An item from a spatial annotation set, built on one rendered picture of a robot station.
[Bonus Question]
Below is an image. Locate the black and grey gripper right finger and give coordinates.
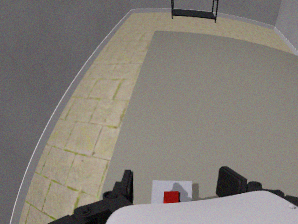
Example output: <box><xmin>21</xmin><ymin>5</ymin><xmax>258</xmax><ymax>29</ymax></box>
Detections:
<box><xmin>216</xmin><ymin>166</ymin><xmax>298</xmax><ymax>207</ymax></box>

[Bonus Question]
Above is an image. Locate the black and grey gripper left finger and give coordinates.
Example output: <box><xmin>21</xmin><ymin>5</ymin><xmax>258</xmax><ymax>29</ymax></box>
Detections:
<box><xmin>48</xmin><ymin>170</ymin><xmax>133</xmax><ymax>224</ymax></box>

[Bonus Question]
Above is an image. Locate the white block with square holes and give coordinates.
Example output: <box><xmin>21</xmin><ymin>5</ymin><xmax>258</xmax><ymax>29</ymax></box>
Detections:
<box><xmin>151</xmin><ymin>180</ymin><xmax>192</xmax><ymax>204</ymax></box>

